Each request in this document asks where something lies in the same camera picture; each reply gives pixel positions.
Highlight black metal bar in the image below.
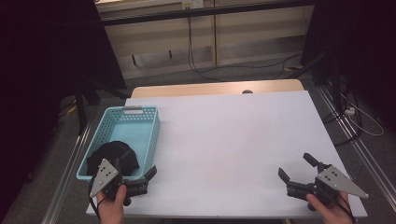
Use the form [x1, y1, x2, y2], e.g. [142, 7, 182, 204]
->
[99, 0, 316, 27]

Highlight white table mat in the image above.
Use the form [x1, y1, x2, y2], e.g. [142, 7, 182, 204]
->
[86, 91, 368, 218]

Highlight person's left hand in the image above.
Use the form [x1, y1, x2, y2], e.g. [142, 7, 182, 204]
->
[96, 185, 128, 224]

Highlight bundle of black cables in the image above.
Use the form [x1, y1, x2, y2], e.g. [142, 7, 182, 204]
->
[321, 87, 364, 147]

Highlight black metal stand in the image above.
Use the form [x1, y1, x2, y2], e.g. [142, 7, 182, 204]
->
[74, 77, 132, 136]
[288, 49, 344, 108]

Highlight black hanging cable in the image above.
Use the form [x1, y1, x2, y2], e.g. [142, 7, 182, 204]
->
[186, 16, 225, 83]

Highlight left hand-held gripper black cable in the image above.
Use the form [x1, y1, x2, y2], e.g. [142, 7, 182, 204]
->
[88, 175, 106, 220]

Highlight thin white cable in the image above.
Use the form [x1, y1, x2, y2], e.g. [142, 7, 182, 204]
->
[339, 92, 386, 137]

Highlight right hand-held gripper black cable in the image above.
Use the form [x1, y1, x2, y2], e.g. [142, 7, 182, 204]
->
[323, 186, 358, 223]

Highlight white wall socket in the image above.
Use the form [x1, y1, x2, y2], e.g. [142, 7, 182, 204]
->
[181, 0, 205, 9]

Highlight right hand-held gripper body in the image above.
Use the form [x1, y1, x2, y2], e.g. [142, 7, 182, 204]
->
[286, 163, 370, 211]

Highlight yellow floor tape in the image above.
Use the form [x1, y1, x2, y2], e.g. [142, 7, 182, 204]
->
[283, 63, 304, 73]

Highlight light blue plastic basket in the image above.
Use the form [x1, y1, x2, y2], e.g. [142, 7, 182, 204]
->
[76, 105, 162, 182]

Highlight black floor cable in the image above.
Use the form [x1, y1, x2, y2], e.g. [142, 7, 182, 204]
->
[199, 51, 304, 80]

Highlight black pants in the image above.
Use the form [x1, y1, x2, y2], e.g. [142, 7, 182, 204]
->
[86, 140, 140, 176]

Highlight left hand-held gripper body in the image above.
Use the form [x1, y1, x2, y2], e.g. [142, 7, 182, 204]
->
[89, 158, 149, 207]

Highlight person's right hand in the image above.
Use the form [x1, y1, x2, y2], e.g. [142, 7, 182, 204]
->
[306, 191, 358, 224]

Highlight hand-held gripper black cable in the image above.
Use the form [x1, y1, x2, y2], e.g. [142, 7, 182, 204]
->
[88, 175, 106, 220]
[323, 186, 358, 223]

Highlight aluminium floor rail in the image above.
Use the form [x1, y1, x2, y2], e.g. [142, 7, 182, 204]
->
[317, 85, 396, 204]
[40, 122, 93, 224]

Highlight black curtain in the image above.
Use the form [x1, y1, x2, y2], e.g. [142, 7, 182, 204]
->
[300, 0, 396, 132]
[0, 0, 127, 218]

